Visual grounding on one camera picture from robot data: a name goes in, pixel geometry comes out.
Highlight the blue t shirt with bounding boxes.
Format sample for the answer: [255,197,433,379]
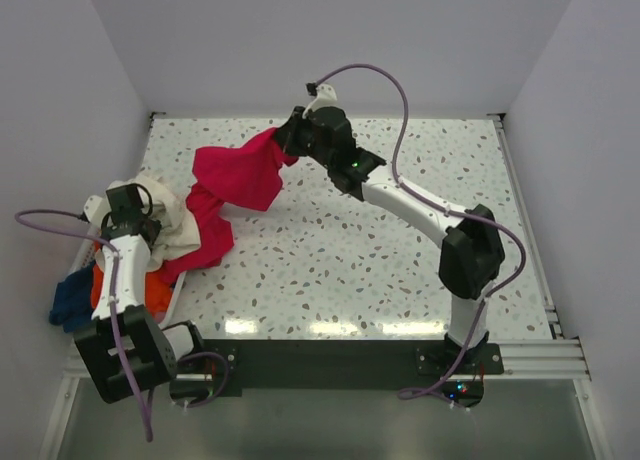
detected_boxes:
[49,266,93,333]

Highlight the magenta t shirt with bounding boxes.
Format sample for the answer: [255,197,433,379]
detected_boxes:
[159,127,297,284]

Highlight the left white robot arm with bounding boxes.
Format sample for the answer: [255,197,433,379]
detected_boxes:
[73,183,203,403]

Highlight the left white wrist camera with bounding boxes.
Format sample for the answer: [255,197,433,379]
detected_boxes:
[83,195,110,227]

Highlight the orange t shirt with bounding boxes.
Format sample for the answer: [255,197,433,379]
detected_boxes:
[90,263,177,323]

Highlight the cream t shirt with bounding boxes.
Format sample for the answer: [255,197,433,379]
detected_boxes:
[109,171,201,272]

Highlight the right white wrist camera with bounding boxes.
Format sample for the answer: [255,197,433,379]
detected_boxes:
[303,83,337,118]

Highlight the white laundry basket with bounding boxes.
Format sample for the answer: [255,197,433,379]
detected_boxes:
[69,241,185,328]

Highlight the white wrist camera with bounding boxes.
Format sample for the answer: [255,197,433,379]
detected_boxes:
[83,195,110,227]
[303,83,337,118]

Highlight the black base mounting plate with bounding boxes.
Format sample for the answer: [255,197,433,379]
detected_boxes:
[167,337,504,399]

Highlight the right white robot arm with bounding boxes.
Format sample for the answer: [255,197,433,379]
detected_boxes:
[274,106,505,349]

